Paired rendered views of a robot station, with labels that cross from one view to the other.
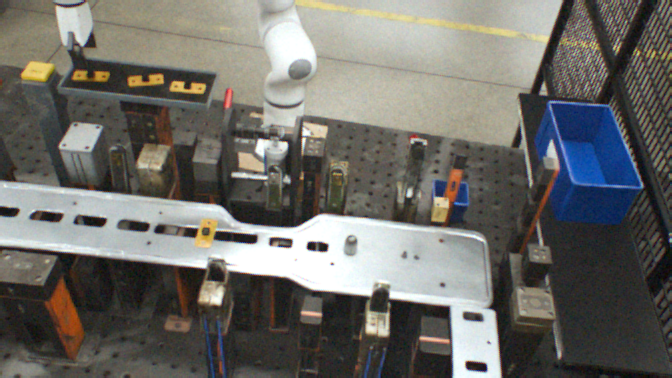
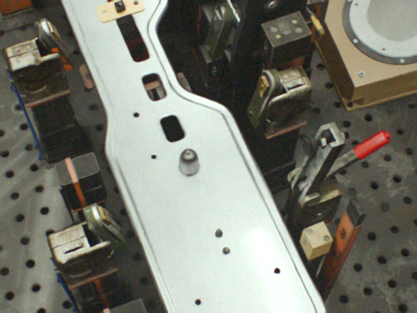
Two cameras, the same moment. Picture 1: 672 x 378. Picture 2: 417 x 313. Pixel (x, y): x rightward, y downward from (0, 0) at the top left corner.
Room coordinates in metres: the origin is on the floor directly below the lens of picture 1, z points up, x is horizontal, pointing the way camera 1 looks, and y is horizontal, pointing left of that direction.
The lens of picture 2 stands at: (0.77, -0.56, 2.14)
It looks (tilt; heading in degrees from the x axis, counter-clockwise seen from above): 64 degrees down; 66
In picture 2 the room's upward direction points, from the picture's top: 1 degrees clockwise
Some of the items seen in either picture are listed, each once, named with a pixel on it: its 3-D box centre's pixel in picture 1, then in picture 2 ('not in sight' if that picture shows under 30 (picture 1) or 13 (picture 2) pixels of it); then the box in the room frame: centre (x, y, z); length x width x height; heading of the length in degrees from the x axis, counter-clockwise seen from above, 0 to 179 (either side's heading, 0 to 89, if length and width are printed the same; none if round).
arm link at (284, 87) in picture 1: (289, 68); not in sight; (1.49, 0.16, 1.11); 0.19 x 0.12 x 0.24; 24
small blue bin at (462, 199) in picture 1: (448, 201); not in sight; (1.40, -0.35, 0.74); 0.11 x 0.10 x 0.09; 89
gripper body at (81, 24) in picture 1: (75, 15); not in sight; (1.31, 0.64, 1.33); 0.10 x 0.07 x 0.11; 5
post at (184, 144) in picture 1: (192, 192); not in sight; (1.19, 0.38, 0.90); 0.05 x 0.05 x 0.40; 89
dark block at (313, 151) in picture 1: (311, 203); (275, 96); (1.18, 0.06, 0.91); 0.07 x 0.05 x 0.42; 179
